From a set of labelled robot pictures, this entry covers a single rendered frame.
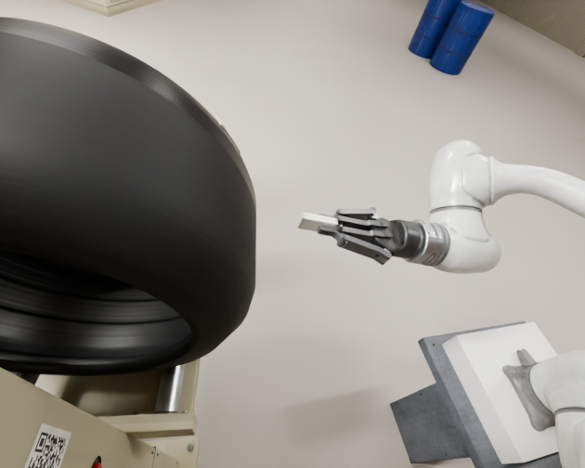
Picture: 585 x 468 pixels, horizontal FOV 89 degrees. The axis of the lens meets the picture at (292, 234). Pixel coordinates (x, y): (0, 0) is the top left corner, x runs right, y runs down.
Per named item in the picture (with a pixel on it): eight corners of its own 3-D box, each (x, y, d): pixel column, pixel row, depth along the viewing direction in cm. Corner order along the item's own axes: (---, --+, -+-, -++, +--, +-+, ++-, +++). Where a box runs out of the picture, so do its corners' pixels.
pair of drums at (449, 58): (431, 72, 492) (465, 6, 424) (402, 45, 562) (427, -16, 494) (466, 77, 511) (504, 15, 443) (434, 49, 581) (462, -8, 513)
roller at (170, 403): (161, 422, 61) (181, 420, 61) (148, 419, 58) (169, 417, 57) (187, 275, 83) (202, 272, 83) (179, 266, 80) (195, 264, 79)
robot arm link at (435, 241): (457, 250, 56) (431, 245, 54) (425, 274, 62) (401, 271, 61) (438, 214, 62) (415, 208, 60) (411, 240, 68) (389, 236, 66)
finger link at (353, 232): (380, 243, 60) (382, 249, 59) (330, 236, 56) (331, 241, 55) (391, 231, 57) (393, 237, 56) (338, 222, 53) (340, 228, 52)
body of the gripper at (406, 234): (414, 213, 60) (374, 203, 57) (429, 246, 55) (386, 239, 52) (393, 235, 66) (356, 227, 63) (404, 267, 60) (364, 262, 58)
